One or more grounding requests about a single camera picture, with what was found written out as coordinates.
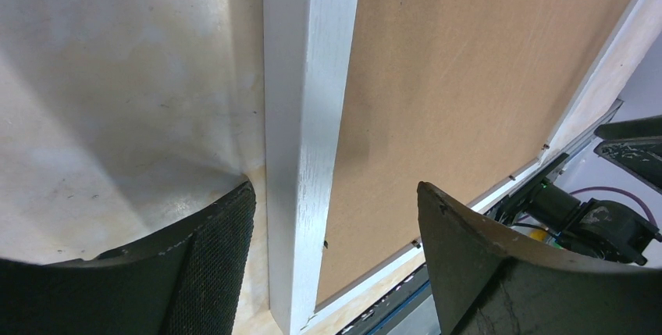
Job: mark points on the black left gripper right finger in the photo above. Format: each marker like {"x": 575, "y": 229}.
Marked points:
{"x": 489, "y": 279}

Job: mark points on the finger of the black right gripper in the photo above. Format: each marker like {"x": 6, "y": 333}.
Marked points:
{"x": 640, "y": 157}
{"x": 649, "y": 127}

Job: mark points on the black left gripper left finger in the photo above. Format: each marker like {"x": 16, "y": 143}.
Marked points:
{"x": 183, "y": 279}

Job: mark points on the brown frame backing board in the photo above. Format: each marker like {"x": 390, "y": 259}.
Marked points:
{"x": 458, "y": 93}

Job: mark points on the white picture frame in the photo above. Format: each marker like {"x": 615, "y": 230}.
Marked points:
{"x": 307, "y": 55}

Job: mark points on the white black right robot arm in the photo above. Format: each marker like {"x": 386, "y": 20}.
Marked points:
{"x": 602, "y": 229}

